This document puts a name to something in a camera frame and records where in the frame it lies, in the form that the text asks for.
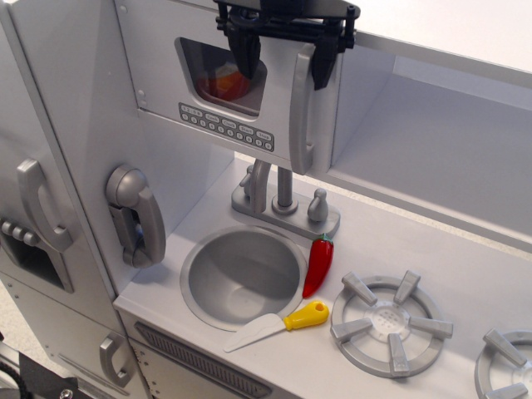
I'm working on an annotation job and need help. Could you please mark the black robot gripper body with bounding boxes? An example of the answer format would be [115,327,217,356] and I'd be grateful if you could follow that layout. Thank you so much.
[216,1,358,52]

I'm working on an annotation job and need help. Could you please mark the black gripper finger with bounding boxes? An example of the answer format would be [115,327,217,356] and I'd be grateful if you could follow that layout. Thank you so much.
[227,31,261,79]
[311,39,338,91]

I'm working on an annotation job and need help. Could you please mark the white toy microwave door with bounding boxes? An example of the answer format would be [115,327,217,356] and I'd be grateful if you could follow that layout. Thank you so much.
[116,1,342,175]

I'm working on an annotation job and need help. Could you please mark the orange toy food in microwave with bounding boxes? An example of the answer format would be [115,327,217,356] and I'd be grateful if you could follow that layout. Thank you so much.
[196,62,251,101]

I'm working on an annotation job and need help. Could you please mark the grey toy faucet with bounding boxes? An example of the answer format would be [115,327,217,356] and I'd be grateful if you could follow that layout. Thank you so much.
[231,160,341,239]

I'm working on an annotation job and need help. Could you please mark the red toy chili pepper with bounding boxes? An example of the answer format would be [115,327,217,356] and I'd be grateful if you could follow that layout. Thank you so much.
[303,234,334,298]

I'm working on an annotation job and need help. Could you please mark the round grey toy sink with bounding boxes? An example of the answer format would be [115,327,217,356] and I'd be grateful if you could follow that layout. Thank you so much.
[180,226,308,332]

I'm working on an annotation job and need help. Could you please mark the grey toy stove burner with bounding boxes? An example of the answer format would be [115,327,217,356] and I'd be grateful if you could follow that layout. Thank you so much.
[330,270,454,379]

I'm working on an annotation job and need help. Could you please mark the grey ice dispenser panel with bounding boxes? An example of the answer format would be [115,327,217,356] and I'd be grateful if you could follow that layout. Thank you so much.
[1,216,74,293]

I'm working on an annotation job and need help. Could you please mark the grey oven vent grille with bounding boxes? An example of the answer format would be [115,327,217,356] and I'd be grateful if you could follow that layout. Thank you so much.
[135,323,272,398]

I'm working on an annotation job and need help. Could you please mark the grey toy wall telephone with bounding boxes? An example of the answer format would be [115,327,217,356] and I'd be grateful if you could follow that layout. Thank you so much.
[105,164,166,268]

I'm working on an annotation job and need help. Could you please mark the grey fridge door handle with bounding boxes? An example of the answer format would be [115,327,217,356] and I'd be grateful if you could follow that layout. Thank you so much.
[17,159,72,253]

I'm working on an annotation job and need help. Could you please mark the yellow handled toy knife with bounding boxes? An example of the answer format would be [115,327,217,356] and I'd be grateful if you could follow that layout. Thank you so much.
[224,301,330,353]

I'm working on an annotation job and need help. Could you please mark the grey lower door handle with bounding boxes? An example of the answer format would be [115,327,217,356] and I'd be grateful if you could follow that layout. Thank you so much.
[99,333,131,388]

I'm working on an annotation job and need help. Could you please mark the black cable lower left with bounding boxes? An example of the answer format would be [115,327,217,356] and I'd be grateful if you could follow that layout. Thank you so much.
[0,361,26,399]

